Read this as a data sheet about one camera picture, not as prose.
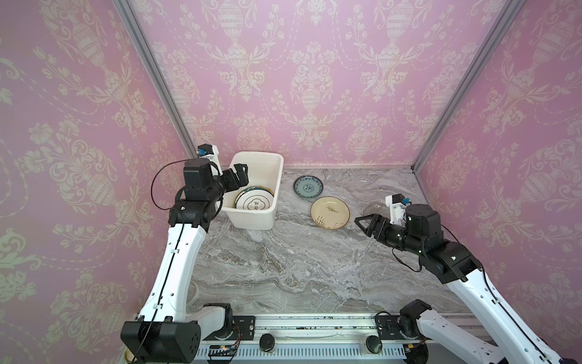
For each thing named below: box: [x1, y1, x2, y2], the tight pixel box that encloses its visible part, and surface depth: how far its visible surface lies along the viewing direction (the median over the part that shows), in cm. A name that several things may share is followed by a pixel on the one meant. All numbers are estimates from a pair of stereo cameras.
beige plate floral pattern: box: [310, 196, 351, 230], surface depth 105 cm
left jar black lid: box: [259, 332, 276, 352], surface depth 65 cm
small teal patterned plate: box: [293, 175, 324, 198], surface depth 115 cm
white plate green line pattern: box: [234, 185, 275, 211], surface depth 105 cm
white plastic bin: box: [222, 151, 284, 230], surface depth 102 cm
